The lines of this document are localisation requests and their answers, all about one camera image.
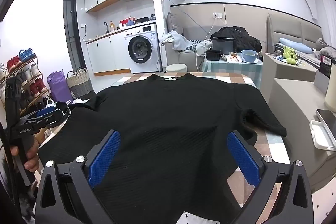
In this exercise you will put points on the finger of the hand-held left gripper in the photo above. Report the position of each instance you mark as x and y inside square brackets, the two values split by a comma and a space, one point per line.
[47, 112]
[62, 116]

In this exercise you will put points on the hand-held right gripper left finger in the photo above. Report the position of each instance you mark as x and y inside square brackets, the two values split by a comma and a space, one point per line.
[103, 158]

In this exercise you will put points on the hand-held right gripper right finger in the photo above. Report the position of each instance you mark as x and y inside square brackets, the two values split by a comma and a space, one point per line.
[242, 161]

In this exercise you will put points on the black knit sweater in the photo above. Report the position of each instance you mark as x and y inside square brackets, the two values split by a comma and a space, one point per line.
[168, 113]

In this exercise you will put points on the white striped clothes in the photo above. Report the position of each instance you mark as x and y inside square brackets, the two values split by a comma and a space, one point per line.
[202, 47]

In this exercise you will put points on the person's left hand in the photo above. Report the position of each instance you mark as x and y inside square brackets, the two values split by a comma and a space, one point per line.
[31, 158]

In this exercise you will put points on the white plastic bag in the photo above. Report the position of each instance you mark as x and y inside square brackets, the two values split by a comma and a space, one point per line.
[50, 102]

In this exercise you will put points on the purple bag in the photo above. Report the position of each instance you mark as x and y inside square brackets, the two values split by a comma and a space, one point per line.
[57, 85]

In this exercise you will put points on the woven laundry basket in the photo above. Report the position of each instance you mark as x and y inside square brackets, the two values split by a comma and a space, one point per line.
[80, 83]

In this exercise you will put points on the wooden shoe rack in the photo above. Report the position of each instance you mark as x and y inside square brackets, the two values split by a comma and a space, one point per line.
[42, 74]

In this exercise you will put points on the shoe rack with shoes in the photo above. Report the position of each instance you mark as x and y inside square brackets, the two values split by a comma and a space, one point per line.
[26, 54]

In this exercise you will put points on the white kitchen counter cabinets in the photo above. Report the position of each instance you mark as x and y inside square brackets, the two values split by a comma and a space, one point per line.
[101, 56]

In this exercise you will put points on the beige low cabinet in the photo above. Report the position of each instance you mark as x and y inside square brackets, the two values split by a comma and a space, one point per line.
[294, 108]
[283, 74]

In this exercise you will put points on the dark door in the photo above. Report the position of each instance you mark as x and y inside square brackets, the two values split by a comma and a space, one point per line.
[72, 35]

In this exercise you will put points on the white tray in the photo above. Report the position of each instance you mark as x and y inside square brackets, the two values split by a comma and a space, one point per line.
[320, 134]

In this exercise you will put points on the checkered tablecloth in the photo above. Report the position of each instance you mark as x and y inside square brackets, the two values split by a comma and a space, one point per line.
[223, 78]

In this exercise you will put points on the small green checkered table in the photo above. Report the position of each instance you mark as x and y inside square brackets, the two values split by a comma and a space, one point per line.
[231, 67]

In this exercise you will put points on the smartphone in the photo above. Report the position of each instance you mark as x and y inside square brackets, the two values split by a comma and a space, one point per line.
[328, 119]

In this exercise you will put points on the black faucet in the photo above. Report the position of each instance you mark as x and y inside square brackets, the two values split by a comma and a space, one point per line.
[106, 28]

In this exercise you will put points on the yellow bottle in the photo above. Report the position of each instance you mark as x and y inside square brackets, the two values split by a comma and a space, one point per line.
[112, 26]

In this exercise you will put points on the white washing machine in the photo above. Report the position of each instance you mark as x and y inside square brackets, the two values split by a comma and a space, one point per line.
[141, 49]

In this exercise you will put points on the snack plate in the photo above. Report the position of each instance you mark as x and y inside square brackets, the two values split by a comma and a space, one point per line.
[233, 57]

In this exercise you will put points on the blue bowl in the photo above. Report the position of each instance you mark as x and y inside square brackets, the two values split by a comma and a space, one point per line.
[249, 56]

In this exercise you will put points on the black plastic tray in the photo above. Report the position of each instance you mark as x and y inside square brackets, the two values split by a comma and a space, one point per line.
[213, 55]

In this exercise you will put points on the grey box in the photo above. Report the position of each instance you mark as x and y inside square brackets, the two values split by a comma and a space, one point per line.
[320, 82]

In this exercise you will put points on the cream cylinder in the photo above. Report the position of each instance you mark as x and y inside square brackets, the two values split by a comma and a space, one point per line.
[331, 90]

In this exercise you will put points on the red basket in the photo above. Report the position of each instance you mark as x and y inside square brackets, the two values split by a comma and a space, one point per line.
[127, 22]

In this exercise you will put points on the cream round stool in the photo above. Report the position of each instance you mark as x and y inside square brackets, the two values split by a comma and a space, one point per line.
[176, 67]

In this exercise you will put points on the black box appliance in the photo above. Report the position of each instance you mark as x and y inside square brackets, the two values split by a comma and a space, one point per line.
[223, 45]

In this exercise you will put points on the green plush toy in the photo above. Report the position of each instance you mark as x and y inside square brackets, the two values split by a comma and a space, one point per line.
[288, 52]

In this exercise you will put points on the grey sofa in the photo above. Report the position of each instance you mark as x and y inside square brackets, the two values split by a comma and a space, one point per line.
[172, 58]

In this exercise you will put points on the black jacket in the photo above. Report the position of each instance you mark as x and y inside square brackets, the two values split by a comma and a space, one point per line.
[244, 37]

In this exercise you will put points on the black flat item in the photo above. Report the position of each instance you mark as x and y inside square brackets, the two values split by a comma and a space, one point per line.
[143, 19]

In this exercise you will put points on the blue pillow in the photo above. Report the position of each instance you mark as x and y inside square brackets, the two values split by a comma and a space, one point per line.
[294, 43]

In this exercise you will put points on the black and red box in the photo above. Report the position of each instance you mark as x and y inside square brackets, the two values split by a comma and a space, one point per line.
[326, 64]

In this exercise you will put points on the light grey cloth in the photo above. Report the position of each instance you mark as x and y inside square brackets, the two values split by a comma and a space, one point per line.
[178, 40]

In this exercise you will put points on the grey blanket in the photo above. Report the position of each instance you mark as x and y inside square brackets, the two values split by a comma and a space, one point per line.
[325, 48]

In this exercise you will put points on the beige upholstered bed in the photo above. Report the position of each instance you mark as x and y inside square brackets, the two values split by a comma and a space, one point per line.
[288, 27]

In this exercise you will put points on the grey sofa pillow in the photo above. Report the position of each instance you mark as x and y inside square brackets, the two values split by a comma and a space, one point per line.
[174, 24]

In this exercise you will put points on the white wall socket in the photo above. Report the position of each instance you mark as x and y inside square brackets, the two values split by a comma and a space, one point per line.
[218, 15]

